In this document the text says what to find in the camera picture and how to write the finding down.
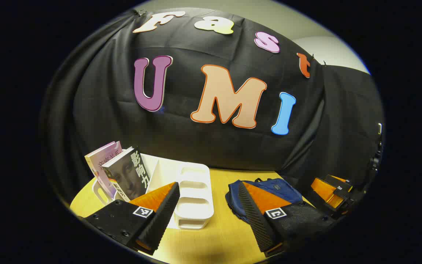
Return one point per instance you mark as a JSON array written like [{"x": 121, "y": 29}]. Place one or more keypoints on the blue schoolbag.
[{"x": 284, "y": 189}]

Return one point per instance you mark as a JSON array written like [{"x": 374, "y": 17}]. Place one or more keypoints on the white plastic bookshelf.
[{"x": 194, "y": 205}]

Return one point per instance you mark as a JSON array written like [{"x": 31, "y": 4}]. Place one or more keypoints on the dark metal stand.
[{"x": 376, "y": 154}]

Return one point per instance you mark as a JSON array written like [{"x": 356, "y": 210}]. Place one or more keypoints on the black backdrop cloth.
[{"x": 181, "y": 47}]

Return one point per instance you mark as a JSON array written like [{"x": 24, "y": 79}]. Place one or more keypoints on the dark book with face cover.
[{"x": 130, "y": 176}]

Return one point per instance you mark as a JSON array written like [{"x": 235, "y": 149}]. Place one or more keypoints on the pink purple book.
[{"x": 99, "y": 161}]

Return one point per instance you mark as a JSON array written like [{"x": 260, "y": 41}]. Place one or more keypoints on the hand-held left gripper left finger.
[{"x": 163, "y": 216}]

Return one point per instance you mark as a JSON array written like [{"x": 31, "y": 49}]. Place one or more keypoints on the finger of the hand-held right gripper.
[
  {"x": 339, "y": 184},
  {"x": 326, "y": 192}
]

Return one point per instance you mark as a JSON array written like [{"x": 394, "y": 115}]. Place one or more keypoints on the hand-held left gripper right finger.
[{"x": 255, "y": 220}]

